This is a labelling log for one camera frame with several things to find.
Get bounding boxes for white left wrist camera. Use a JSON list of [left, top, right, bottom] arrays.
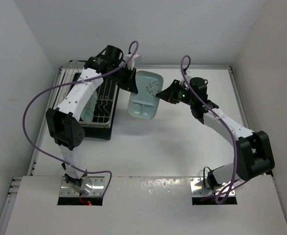
[[124, 53, 142, 68]]

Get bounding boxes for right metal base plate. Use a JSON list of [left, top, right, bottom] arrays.
[[189, 177, 230, 198]]

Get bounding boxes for light green plate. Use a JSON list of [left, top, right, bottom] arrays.
[[80, 97, 96, 122], [127, 70, 164, 120]]

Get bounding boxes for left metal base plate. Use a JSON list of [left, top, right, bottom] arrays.
[[59, 177, 104, 197]]

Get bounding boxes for metal base plate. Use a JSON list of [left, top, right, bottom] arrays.
[[189, 177, 230, 198], [59, 177, 104, 197]]

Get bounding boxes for black drain tray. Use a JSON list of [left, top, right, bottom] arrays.
[[79, 78, 120, 141]]

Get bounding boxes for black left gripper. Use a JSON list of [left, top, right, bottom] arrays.
[[106, 65, 137, 93]]

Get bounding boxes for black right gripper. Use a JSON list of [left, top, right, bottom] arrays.
[[157, 79, 196, 106]]

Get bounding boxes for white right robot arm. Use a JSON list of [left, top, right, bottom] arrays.
[[156, 77, 275, 190]]

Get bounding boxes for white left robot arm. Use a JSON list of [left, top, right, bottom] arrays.
[[46, 45, 139, 191]]

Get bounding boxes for white wire dish rack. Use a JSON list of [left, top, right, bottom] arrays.
[[57, 60, 118, 128]]

